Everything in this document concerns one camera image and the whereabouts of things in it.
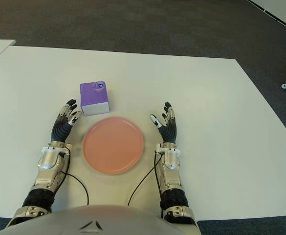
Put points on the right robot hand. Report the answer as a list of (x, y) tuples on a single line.
[(169, 131)]

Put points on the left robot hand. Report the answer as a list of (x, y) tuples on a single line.
[(60, 129)]

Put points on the purple tissue paper pack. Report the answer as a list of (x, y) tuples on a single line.
[(94, 98)]

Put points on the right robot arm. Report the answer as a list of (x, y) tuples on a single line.
[(170, 159)]

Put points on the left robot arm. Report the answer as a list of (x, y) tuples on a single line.
[(48, 159)]

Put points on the pink round plate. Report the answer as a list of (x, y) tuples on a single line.
[(113, 147)]

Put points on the silver robot torso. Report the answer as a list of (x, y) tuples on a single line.
[(91, 220)]

